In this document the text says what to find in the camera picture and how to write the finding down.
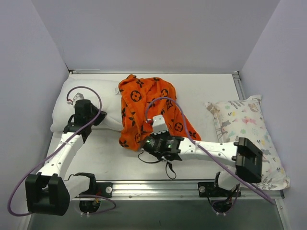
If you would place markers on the aluminium frame rail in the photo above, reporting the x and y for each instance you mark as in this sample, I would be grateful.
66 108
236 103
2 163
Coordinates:
238 85
98 71
156 190

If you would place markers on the orange patterned plush pillowcase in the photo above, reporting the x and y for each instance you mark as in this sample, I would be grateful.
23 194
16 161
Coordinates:
137 107

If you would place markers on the aluminium right frame rail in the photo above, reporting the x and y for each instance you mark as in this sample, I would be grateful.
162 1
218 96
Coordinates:
238 85

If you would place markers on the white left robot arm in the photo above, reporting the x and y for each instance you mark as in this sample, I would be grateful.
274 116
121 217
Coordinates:
47 191

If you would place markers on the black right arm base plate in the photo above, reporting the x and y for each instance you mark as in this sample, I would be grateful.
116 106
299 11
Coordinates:
208 189

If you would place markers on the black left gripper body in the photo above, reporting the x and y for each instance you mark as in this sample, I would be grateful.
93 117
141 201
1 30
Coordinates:
96 115

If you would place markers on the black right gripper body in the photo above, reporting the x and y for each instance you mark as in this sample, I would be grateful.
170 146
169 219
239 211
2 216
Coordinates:
148 143

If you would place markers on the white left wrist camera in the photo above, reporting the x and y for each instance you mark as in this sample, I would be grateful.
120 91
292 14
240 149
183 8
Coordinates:
77 97

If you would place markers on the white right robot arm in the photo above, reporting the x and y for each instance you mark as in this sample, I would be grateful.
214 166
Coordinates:
242 154

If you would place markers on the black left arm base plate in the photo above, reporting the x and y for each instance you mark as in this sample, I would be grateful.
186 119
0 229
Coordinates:
103 189

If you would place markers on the white floral deer pillow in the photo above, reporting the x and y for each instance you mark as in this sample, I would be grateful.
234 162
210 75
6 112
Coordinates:
244 119

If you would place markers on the aluminium front frame rail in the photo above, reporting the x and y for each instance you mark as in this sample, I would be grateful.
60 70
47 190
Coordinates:
156 190

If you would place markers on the aluminium back frame rail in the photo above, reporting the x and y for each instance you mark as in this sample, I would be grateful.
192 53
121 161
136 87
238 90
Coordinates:
98 71

